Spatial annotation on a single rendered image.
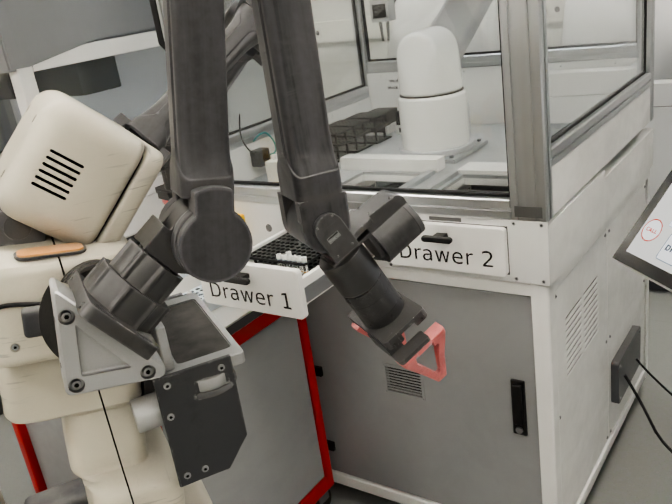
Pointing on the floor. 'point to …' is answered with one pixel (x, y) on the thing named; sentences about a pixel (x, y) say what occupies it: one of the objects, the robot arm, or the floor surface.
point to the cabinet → (490, 381)
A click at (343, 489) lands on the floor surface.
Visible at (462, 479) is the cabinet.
